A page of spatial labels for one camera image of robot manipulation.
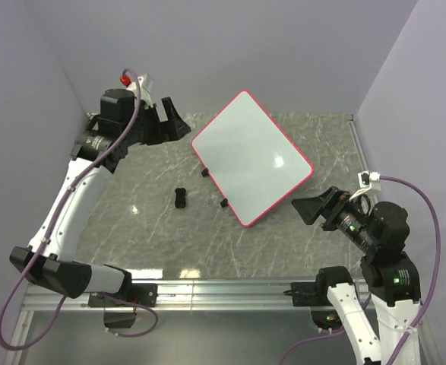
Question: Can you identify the pink framed whiteboard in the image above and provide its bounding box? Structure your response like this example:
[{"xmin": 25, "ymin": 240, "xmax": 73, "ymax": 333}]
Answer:
[{"xmin": 191, "ymin": 90, "xmax": 314, "ymax": 227}]

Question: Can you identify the blue whiteboard eraser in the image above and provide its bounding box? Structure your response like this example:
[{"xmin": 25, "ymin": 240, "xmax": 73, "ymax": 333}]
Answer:
[{"xmin": 174, "ymin": 188, "xmax": 187, "ymax": 208}]

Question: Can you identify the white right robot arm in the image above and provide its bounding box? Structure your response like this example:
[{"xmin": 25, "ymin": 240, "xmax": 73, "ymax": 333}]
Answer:
[{"xmin": 191, "ymin": 91, "xmax": 421, "ymax": 364}]

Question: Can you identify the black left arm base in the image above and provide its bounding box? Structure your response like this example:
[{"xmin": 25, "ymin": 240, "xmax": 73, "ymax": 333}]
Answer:
[{"xmin": 87, "ymin": 283, "xmax": 158, "ymax": 334}]

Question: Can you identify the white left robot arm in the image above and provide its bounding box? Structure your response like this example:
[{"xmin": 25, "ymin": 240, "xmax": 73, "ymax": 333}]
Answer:
[{"xmin": 10, "ymin": 84, "xmax": 359, "ymax": 306}]

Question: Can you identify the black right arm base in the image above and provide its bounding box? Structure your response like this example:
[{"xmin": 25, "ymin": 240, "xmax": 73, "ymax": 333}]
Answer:
[{"xmin": 283, "ymin": 281, "xmax": 343, "ymax": 332}]

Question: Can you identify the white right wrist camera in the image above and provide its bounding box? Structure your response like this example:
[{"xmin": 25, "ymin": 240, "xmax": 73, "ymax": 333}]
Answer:
[{"xmin": 350, "ymin": 170, "xmax": 381, "ymax": 201}]

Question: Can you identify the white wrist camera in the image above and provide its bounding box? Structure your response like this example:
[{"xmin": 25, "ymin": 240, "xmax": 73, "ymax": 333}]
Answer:
[
  {"xmin": 119, "ymin": 74, "xmax": 153, "ymax": 93},
  {"xmin": 350, "ymin": 170, "xmax": 381, "ymax": 201}
]

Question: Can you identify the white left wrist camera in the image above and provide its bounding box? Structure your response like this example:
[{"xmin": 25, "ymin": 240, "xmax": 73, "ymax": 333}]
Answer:
[{"xmin": 119, "ymin": 74, "xmax": 153, "ymax": 93}]

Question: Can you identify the wire whiteboard stand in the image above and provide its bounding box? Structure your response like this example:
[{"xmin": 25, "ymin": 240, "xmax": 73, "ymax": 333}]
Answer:
[{"xmin": 201, "ymin": 167, "xmax": 229, "ymax": 208}]

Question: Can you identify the aluminium mounting rail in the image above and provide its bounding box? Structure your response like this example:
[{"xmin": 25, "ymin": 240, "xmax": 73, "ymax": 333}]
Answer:
[{"xmin": 21, "ymin": 278, "xmax": 304, "ymax": 312}]

